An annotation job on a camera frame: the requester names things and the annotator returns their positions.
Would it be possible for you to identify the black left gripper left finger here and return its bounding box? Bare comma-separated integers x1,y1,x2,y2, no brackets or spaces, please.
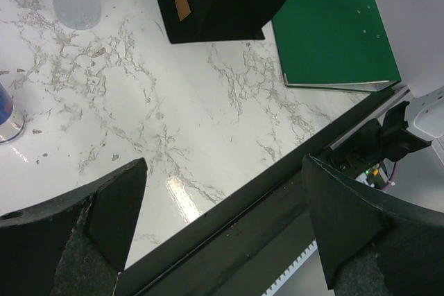
1,158,147,295

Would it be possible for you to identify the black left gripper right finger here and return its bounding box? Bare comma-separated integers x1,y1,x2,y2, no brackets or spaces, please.
302,155,443,295

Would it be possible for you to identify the blue silver energy drink can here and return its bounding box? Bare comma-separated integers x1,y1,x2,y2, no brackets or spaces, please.
0,85,25,143

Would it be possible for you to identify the green binder folder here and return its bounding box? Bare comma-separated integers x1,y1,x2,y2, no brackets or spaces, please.
272,0,401,92

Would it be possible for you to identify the white cable duct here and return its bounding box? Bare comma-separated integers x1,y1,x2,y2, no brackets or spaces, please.
262,241,317,296

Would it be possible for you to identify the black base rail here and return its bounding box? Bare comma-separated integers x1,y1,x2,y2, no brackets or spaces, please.
115,88,408,295

